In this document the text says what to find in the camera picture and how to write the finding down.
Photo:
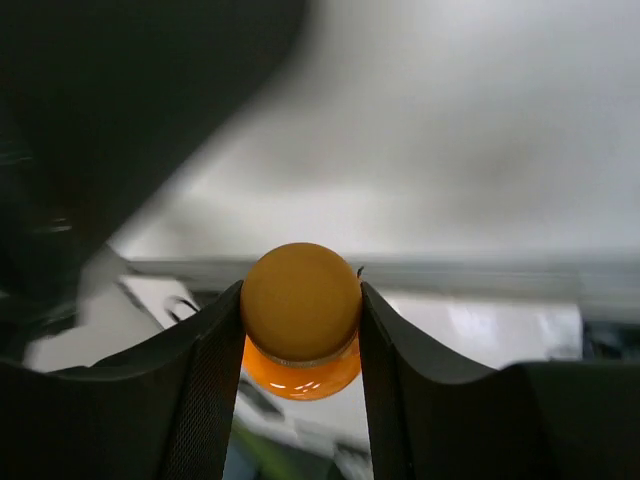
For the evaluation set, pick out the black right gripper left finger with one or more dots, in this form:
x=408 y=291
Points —
x=162 y=409

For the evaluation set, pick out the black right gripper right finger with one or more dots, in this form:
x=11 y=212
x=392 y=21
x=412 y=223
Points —
x=433 y=413

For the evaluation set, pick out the orange juice bottle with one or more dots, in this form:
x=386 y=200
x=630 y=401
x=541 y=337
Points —
x=301 y=305

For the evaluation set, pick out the black ribbed plastic bin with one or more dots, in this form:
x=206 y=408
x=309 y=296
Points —
x=102 y=101

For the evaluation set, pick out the aluminium table frame rail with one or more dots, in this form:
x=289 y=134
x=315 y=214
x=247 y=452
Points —
x=604 y=287

